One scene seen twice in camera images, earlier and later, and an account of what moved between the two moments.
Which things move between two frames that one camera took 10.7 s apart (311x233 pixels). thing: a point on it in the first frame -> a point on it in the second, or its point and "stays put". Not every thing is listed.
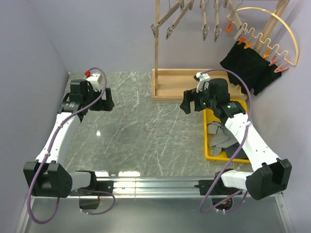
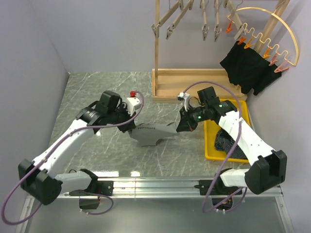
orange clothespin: (229, 28) stays put
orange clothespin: (266, 55) stays put
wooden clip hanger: (217, 30) stays put
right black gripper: (192, 95) -> (185, 123)
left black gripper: (104, 105) -> (127, 126)
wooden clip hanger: (205, 28) stays put
